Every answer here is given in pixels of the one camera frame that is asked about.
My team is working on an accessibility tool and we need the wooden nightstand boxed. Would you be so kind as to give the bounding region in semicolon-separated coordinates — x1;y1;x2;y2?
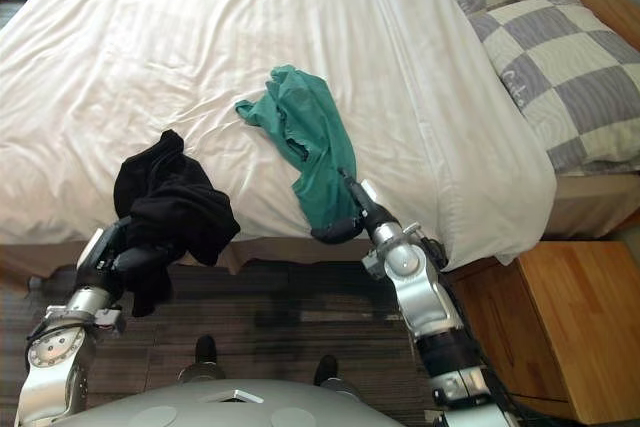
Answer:
448;240;640;426

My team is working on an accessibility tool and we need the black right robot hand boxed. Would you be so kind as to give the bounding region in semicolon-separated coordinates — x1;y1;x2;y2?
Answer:
309;167;400;246

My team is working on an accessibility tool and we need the black garment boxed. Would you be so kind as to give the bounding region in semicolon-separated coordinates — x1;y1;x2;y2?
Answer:
113;129;243;319

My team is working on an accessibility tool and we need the white quilt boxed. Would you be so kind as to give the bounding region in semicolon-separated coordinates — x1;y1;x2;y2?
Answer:
0;0;559;273

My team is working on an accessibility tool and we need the green garment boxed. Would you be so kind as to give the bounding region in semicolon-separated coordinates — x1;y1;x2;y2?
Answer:
234;63;359;231

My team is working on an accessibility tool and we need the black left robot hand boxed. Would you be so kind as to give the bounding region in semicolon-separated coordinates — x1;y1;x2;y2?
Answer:
77;215;171;294

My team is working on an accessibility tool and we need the grey robot torso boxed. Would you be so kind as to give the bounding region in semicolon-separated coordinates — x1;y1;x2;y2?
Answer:
49;378;407;427

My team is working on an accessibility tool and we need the bed with tan base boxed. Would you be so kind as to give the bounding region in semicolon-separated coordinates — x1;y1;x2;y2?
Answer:
0;169;640;281

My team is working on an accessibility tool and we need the wooden headboard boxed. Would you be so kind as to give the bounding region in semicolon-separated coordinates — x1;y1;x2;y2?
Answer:
534;0;640;56

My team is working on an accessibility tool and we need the silver left robot leg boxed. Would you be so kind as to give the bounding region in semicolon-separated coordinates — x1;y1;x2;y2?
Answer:
177;334;227;386

